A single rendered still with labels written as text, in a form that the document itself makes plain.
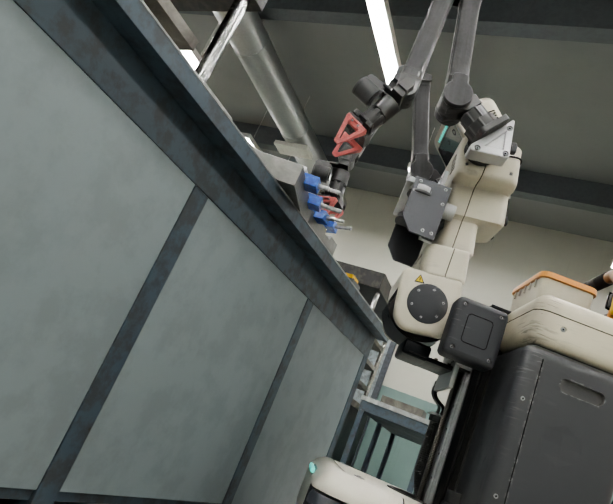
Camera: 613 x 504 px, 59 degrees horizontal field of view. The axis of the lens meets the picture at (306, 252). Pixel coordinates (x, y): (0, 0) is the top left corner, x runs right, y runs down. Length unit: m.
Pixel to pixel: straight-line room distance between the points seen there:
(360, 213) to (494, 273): 2.38
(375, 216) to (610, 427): 7.91
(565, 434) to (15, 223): 1.10
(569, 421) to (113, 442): 0.92
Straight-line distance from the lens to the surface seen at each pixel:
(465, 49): 1.61
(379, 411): 5.11
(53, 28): 0.88
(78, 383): 1.03
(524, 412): 1.27
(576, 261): 8.59
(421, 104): 2.00
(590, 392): 1.34
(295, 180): 1.23
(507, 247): 8.61
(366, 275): 5.70
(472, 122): 1.49
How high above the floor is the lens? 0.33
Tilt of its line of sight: 17 degrees up
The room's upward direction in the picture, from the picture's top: 23 degrees clockwise
